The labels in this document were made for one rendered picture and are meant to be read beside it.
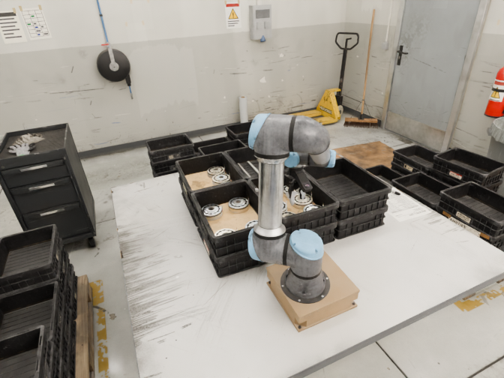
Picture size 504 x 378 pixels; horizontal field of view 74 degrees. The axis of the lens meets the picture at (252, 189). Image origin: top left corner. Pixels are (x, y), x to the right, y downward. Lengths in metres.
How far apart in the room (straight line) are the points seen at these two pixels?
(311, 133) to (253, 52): 4.03
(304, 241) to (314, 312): 0.26
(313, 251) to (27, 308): 1.59
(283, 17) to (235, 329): 4.45
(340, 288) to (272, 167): 0.55
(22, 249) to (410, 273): 2.15
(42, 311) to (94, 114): 3.02
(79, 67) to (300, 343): 3.98
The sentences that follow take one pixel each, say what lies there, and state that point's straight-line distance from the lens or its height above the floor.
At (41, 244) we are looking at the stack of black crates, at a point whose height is 0.49.
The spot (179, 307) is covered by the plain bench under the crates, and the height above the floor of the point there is 0.70.
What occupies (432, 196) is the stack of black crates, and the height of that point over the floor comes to 0.38.
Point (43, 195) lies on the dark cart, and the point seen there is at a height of 0.57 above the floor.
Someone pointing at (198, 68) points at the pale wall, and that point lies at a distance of 4.75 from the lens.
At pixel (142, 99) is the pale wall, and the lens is 4.68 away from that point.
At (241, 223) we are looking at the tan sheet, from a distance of 1.58.
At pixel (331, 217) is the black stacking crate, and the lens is 1.58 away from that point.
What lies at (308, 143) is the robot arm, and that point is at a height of 1.36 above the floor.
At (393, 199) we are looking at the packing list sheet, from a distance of 2.08.
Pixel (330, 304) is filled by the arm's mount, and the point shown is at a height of 0.78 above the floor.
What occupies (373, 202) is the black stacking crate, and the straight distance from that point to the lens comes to 1.70.
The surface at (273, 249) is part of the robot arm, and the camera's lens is 1.19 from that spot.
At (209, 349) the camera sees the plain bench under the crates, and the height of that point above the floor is 0.70.
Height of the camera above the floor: 1.76
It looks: 31 degrees down
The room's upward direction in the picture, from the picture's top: 3 degrees counter-clockwise
